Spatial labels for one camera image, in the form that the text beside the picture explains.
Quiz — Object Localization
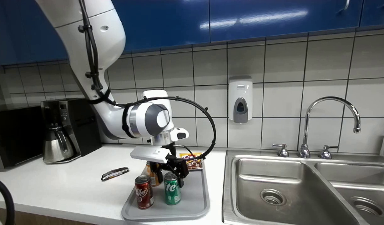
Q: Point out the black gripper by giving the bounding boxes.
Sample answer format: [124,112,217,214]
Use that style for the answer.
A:
[155,143,190,189]

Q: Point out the green soda can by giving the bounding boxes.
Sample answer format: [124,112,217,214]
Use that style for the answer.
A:
[163,172,183,207]

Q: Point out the orange soda can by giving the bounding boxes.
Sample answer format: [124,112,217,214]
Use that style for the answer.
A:
[144,162,164,188]

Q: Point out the red Dr Pepper can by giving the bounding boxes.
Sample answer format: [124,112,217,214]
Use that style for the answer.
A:
[134,174,157,212]

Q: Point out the grey plastic tray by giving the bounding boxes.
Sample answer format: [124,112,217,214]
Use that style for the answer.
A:
[120,159,212,223]

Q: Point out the yellow snack bag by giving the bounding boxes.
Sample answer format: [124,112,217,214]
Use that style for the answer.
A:
[177,150,204,173]

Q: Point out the silver coffee pot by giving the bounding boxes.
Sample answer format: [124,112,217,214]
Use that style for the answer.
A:
[40,98,104,165]

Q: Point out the metal sink drain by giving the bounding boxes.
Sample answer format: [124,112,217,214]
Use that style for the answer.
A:
[259,188,287,207]
[350,199,384,219]

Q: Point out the stainless steel carafe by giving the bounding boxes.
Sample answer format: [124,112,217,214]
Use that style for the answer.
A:
[43,124,76,164]

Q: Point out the stainless steel double sink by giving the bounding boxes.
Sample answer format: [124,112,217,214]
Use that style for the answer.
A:
[222,149,384,225]

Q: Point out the chrome gooseneck faucet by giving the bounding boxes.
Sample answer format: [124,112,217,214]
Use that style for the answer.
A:
[298,95,363,159]

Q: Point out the black microwave oven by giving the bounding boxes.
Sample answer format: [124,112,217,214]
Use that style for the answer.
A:
[0,105,48,172]

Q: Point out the blue upper cabinets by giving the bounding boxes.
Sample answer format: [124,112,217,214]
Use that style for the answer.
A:
[0,0,384,68]

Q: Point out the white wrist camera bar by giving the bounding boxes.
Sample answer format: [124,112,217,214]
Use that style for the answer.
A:
[129,145,173,165]

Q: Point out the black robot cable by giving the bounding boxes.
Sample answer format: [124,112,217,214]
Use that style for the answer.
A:
[78,0,218,163]

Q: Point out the white wall soap dispenser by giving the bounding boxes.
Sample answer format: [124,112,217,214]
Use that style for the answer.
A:
[227,78,255,125]

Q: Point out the chrome faucet handle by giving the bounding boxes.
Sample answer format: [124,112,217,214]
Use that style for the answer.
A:
[319,144,340,160]
[272,143,292,159]

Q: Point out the thick black cable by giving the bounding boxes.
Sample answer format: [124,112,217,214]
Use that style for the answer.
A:
[0,174,16,225]

